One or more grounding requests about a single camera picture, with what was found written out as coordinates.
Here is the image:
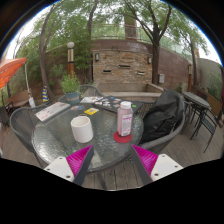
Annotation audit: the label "curved-trunk tree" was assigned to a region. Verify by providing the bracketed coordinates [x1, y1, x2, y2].
[38, 3, 68, 101]

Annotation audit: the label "wooden bench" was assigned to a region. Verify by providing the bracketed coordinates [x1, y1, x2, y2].
[4, 89, 31, 108]

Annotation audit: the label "yellow blue striped cone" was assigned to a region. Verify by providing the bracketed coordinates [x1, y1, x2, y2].
[41, 85, 50, 103]

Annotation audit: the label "flat round red coaster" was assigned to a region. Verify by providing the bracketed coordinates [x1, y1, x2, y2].
[112, 130, 133, 145]

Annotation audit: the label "small colourful card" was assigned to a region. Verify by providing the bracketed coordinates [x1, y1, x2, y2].
[70, 104, 85, 111]

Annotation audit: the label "dark laptop with stickers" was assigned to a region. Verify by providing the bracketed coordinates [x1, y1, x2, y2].
[92, 96, 145, 114]

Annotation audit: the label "silver laptop with stickers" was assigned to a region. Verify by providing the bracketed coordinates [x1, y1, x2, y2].
[34, 101, 72, 123]

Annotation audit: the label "potted green plant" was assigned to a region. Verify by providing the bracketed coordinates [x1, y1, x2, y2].
[59, 73, 82, 105]

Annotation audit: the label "white ceramic mug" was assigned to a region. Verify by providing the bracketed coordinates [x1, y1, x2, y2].
[70, 114, 95, 144]

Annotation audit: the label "pink drink bottle white cap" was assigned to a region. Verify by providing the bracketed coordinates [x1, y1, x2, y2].
[116, 100, 134, 137]

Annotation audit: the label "black jacket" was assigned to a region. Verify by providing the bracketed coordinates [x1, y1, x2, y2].
[141, 89, 186, 143]

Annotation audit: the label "orange patio umbrella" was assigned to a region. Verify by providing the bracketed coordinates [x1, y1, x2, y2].
[0, 57, 35, 108]

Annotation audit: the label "black metal chair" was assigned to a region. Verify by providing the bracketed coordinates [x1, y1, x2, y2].
[189, 109, 219, 153]

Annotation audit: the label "white printed papers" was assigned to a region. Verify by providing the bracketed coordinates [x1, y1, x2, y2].
[79, 96, 104, 104]

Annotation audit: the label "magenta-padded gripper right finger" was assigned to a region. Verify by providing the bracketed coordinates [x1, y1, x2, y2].
[128, 143, 184, 186]

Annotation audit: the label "yellow card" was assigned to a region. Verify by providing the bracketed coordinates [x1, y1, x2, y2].
[83, 107, 100, 116]

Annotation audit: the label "dark forked-trunk tree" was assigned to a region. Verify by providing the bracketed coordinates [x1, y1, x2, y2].
[124, 0, 174, 86]

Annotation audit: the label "thin-trunk tree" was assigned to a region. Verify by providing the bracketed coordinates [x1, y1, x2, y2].
[179, 19, 209, 87]

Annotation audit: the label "round dark patio table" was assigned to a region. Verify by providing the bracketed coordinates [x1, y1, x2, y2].
[182, 91, 212, 109]

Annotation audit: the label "wooden globe lamp post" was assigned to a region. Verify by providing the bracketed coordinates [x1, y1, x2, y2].
[66, 41, 76, 79]
[187, 63, 194, 93]

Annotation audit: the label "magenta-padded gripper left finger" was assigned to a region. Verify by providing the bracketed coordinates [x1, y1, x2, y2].
[43, 144, 95, 186]

